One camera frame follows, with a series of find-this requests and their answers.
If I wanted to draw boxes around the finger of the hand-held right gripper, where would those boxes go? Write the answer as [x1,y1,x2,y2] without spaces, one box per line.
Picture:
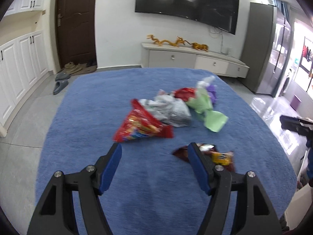
[280,115,301,131]

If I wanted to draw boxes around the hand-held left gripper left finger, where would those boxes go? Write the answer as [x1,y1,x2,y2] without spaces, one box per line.
[27,142,122,235]

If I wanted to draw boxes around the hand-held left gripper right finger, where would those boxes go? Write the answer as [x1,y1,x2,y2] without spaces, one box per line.
[188,142,282,235]

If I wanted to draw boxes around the dark brown snack wrapper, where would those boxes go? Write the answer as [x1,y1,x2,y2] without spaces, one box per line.
[172,143,235,172]

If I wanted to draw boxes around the red snack bag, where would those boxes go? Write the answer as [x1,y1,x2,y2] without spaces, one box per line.
[113,99,174,143]

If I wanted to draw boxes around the silver plastic bag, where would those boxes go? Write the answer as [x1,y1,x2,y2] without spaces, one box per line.
[139,89,192,128]

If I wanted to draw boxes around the green snack bag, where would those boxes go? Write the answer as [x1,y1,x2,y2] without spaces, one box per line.
[187,88,229,133]

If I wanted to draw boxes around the purple wrapper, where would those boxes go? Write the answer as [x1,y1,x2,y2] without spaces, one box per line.
[207,84,218,104]

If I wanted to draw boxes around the red wrapper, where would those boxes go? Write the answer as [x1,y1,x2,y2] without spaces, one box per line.
[175,87,197,102]

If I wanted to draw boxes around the white plastic wrapper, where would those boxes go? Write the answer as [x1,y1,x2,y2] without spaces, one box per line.
[198,75,216,90]

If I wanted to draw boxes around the person's right forearm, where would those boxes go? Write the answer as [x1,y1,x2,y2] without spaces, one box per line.
[306,139,313,187]

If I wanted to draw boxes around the purple stool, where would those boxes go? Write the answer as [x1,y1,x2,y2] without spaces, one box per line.
[291,94,307,110]

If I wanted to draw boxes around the blue plush blanket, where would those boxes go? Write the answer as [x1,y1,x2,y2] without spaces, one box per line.
[35,68,297,235]

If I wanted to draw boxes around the hanging clothes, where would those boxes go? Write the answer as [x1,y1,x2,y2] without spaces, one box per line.
[302,37,313,65]

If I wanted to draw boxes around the grey refrigerator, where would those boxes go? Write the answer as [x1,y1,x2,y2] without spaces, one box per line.
[242,2,292,96]

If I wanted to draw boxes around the beige shoes pile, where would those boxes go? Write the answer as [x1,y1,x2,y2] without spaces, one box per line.
[64,62,87,74]

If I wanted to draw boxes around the white television cabinet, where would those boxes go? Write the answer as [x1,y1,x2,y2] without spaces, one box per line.
[141,42,250,77]

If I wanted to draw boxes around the blue striped curtain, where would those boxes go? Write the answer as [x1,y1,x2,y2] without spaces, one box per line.
[273,0,291,20]

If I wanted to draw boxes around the short golden dragon figurine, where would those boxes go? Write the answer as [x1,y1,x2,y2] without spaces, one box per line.
[191,42,209,52]

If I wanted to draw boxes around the long golden dragon figurine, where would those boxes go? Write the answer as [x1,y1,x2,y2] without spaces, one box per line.
[147,35,187,47]

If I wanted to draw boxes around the white floor cabinet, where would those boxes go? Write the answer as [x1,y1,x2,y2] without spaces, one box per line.
[0,31,49,137]

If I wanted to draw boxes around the dark brown door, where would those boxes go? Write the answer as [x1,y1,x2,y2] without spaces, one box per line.
[56,0,98,70]

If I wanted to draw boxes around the white wall cable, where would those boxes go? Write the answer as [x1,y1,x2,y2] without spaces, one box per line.
[209,27,225,52]

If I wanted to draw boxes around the black wall television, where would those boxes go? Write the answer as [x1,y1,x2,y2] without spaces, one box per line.
[135,0,239,35]

